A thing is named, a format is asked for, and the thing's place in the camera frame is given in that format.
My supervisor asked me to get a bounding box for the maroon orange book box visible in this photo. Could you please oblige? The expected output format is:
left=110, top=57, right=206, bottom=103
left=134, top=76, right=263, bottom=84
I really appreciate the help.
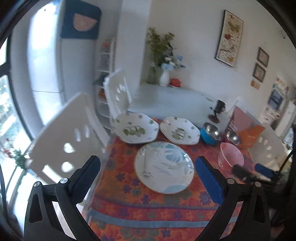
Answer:
left=227, top=106, right=265, bottom=149

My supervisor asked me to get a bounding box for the tall framed wall picture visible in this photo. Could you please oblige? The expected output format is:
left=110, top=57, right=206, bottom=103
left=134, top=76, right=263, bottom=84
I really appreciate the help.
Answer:
left=215, top=9, right=244, bottom=68

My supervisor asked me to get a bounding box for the small framed picture lower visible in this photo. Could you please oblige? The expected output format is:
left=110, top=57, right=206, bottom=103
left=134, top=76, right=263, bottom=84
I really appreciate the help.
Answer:
left=252, top=63, right=266, bottom=83

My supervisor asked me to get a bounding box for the black mug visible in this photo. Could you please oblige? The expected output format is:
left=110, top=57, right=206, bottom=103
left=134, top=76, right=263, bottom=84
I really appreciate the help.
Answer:
left=214, top=100, right=226, bottom=114

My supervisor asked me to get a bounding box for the white chair near left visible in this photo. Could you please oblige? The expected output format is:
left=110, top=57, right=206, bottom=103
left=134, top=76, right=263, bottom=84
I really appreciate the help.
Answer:
left=27, top=93, right=110, bottom=184

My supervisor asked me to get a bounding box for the white corner shelf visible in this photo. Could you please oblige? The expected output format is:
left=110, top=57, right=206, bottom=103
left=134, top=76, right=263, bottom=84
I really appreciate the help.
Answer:
left=93, top=38, right=115, bottom=132

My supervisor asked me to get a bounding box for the blue steel bowl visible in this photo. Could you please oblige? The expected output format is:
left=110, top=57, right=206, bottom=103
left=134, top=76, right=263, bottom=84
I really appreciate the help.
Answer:
left=201, top=123, right=224, bottom=146

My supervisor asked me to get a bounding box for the orange floral tablecloth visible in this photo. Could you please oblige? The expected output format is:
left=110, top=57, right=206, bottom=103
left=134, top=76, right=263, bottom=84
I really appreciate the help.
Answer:
left=83, top=136, right=218, bottom=240

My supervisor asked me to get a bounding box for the round blue leaf plate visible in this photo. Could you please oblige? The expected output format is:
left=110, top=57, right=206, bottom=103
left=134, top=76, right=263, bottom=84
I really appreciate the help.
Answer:
left=134, top=142, right=194, bottom=194

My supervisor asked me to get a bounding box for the white flower vase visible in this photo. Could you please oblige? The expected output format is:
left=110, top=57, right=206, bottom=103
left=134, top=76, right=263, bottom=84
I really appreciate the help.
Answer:
left=159, top=70, right=170, bottom=87

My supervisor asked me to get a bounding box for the pink plastic bowl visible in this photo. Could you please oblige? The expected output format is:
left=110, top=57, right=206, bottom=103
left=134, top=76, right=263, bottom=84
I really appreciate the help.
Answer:
left=217, top=143, right=244, bottom=168

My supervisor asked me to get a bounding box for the small framed picture upper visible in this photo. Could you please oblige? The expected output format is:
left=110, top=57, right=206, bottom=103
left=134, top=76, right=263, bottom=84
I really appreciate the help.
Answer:
left=257, top=47, right=269, bottom=67

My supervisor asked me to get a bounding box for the white chair far left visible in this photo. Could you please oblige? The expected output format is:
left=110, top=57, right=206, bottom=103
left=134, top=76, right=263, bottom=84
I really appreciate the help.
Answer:
left=103, top=69, right=132, bottom=118

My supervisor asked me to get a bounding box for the small framed picture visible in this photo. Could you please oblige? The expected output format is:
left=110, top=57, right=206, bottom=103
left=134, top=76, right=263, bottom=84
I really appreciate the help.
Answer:
left=257, top=47, right=269, bottom=67
left=252, top=63, right=266, bottom=83

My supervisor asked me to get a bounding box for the hexagonal floral plate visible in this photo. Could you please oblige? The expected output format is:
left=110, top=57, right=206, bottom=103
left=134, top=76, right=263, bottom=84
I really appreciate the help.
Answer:
left=159, top=116, right=201, bottom=145
left=110, top=113, right=159, bottom=144

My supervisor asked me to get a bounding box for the white chair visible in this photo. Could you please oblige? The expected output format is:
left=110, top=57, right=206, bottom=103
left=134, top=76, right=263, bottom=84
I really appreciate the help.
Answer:
left=103, top=69, right=132, bottom=118
left=249, top=123, right=287, bottom=165
left=227, top=96, right=244, bottom=117
left=27, top=93, right=110, bottom=184

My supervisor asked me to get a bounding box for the white refrigerator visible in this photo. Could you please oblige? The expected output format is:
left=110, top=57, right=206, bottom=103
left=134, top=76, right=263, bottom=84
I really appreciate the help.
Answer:
left=275, top=101, right=295, bottom=139

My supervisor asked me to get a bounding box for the blue wall hanging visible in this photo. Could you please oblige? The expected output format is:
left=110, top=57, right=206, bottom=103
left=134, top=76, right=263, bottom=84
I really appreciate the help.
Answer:
left=60, top=0, right=101, bottom=40

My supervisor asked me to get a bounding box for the red teapot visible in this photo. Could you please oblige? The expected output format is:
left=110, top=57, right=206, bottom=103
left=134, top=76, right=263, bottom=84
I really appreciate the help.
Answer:
left=170, top=78, right=182, bottom=88

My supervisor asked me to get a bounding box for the white chair far right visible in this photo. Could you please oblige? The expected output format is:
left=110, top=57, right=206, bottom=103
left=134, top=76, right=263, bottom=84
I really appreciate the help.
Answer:
left=227, top=96, right=244, bottom=117

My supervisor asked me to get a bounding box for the red steel bowl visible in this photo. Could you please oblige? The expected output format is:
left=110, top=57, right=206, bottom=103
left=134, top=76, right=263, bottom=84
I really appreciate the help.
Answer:
left=224, top=129, right=241, bottom=146

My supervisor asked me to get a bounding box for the glass vase green plant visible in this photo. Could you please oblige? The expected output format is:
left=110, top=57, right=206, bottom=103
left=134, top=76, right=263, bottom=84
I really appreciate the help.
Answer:
left=147, top=27, right=175, bottom=84

